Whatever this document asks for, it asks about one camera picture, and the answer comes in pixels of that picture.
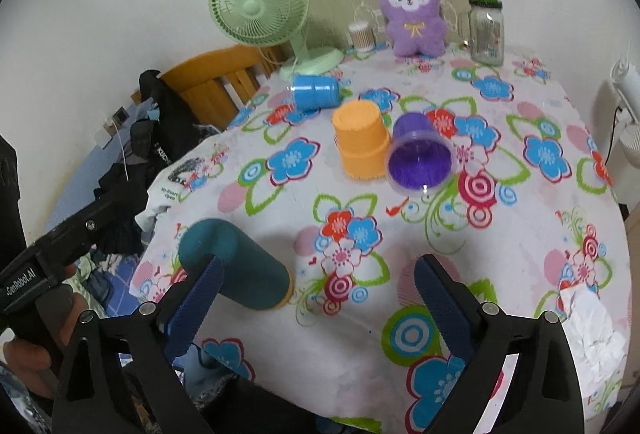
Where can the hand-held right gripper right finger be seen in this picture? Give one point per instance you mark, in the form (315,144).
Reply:
(444,309)

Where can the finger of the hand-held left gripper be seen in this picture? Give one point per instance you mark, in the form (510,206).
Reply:
(87,226)

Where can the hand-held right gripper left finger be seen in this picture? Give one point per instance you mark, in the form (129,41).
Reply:
(196,309)

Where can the teal cup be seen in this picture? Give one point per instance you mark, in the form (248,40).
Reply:
(245,264)

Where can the purple cup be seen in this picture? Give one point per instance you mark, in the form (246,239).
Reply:
(417,164)

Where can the orange cup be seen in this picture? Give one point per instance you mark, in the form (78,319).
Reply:
(360,139)

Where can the blue cup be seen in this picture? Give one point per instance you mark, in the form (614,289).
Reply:
(317,92)

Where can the person's left hand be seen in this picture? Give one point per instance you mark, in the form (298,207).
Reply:
(20,356)

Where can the floral tablecloth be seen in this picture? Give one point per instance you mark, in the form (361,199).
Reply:
(500,224)

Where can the black clothing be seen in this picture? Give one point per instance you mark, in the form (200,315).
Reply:
(165,124)

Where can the crumpled white paper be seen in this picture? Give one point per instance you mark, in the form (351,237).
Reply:
(595,329)

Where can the wooden chair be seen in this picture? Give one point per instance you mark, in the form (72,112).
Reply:
(210,79)

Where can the green desk fan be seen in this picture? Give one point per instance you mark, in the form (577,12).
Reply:
(250,7)

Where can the glass jar with black lid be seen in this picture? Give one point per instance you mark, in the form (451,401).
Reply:
(486,34)

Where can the purple plush toy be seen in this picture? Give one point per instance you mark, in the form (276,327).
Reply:
(412,29)

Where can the cotton swab container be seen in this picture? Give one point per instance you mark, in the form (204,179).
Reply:
(361,37)

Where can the white standing appliance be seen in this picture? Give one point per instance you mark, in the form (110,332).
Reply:
(627,84)

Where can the wall socket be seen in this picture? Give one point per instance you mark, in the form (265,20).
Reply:
(120,115)

